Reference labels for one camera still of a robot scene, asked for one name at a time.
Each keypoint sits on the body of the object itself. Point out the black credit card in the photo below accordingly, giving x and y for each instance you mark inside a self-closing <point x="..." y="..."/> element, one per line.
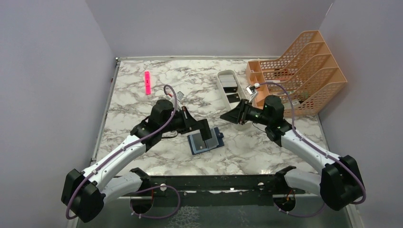
<point x="198" y="144"/>

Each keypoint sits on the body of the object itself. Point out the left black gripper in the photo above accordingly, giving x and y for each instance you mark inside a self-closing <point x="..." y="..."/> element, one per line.
<point x="188" y="120"/>

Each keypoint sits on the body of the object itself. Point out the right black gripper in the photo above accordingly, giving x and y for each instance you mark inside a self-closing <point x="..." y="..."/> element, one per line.
<point x="235" y="115"/>

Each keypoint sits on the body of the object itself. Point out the loose black VIP card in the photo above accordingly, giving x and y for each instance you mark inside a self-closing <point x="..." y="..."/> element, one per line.
<point x="233" y="98"/>

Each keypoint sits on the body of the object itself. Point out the pens in organizer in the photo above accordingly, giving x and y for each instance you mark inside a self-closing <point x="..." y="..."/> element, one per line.
<point x="277" y="91"/>

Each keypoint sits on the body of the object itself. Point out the orange mesh file organizer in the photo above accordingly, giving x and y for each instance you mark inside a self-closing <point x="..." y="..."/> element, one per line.
<point x="307" y="67"/>

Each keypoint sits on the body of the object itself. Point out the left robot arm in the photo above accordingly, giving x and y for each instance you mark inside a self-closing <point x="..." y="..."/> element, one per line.
<point x="85" y="192"/>

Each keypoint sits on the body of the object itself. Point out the pink highlighter marker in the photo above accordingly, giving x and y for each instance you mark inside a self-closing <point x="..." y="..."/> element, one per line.
<point x="147" y="83"/>

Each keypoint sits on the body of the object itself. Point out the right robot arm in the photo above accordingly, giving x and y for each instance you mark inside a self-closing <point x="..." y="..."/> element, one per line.
<point x="324" y="162"/>

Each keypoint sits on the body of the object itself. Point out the aluminium frame rail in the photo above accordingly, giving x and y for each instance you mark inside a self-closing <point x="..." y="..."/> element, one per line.
<point x="329" y="188"/>

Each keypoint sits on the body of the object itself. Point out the stack of grey cards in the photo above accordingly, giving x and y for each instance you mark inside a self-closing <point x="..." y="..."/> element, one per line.
<point x="229" y="83"/>

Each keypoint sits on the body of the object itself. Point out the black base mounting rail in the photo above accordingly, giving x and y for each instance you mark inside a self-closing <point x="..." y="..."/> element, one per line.
<point x="267" y="183"/>

